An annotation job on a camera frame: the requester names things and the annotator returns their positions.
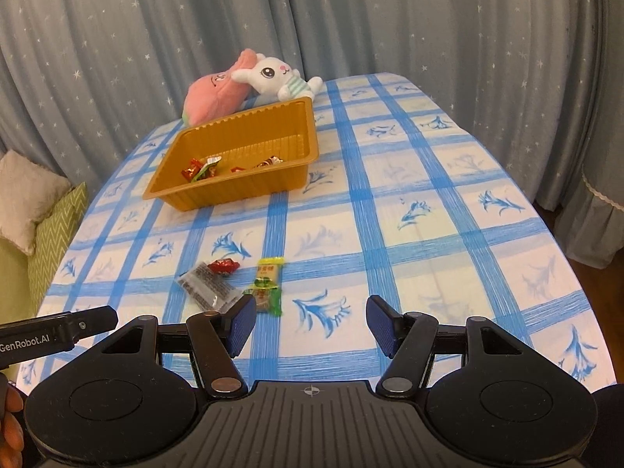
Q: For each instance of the green zigzag cushion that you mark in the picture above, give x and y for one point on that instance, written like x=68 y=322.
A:
x=52 y=240

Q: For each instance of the red orange snack packet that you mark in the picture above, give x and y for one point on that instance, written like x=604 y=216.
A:
x=270 y=161

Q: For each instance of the person's left hand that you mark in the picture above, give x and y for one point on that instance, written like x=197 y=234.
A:
x=12 y=441

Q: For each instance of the grey star curtain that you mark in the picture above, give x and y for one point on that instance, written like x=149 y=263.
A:
x=538 y=82

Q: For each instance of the white green snack packet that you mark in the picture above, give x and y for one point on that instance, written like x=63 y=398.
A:
x=207 y=168

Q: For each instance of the yellow candy packet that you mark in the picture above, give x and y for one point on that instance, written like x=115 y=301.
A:
x=268 y=272

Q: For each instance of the pink plush toy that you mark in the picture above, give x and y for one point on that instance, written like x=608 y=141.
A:
x=216 y=95

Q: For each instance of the beige cushion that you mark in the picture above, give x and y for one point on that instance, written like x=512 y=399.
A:
x=28 y=194

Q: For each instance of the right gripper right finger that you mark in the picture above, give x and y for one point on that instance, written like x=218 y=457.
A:
x=408 y=341

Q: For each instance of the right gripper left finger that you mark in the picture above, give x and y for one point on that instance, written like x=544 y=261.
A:
x=215 y=341

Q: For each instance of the white bunny plush toy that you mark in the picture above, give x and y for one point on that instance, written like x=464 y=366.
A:
x=273 y=77

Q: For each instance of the green clear candy packet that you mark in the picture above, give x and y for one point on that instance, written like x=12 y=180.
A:
x=267 y=295

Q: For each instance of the small red candy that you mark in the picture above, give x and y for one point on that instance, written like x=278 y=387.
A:
x=223 y=267

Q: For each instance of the blue checkered tablecloth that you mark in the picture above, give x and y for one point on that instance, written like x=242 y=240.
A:
x=401 y=203

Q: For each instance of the grey clear snack packet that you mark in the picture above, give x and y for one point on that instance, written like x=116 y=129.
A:
x=208 y=289

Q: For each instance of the red crinkled snack packet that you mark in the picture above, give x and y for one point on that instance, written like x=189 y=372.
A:
x=192 y=169

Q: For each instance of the orange plastic tray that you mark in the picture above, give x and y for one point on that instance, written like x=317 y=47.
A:
x=243 y=139

